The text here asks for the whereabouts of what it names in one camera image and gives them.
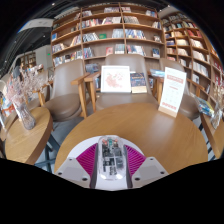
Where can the small distant book shelf unit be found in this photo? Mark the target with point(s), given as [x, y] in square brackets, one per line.
[28, 60]

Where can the brown padded wooden armchair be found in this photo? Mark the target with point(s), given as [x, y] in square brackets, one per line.
[123, 99]
[65, 103]
[190, 103]

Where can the white hanging ceiling sign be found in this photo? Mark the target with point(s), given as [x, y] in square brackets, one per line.
[36, 24]

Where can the round wooden side table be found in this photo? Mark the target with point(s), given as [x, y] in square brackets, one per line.
[215, 136]
[26, 140]

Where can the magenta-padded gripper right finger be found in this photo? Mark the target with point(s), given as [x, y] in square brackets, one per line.
[136, 161]

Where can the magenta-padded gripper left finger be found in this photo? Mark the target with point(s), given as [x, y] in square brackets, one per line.
[85, 161]

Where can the light blue book stack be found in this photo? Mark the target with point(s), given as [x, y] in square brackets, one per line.
[157, 73]

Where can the white framed picture, red print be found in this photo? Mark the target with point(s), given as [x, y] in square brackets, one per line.
[115, 79]

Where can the wide wooden book shelf unit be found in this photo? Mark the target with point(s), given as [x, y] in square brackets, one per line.
[110, 33]

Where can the transparent computer mouse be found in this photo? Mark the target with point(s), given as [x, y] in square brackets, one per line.
[112, 158]

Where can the white sign in wooden stand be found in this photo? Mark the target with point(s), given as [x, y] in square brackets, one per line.
[173, 90]

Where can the glass vase with pink flowers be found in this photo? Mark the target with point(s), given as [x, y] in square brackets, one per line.
[26, 118]

